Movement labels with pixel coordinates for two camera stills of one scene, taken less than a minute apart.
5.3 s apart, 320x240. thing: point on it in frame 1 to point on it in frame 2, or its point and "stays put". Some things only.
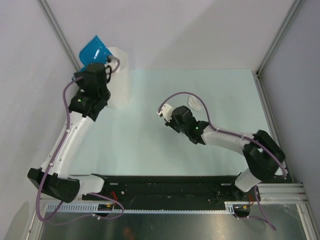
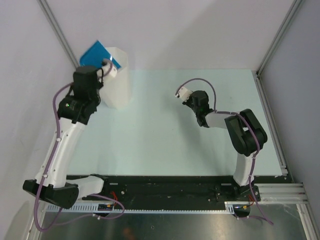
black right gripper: x=170 y=124 to x=186 y=102
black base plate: x=173 y=189 stays put
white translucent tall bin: x=118 y=82 stays put
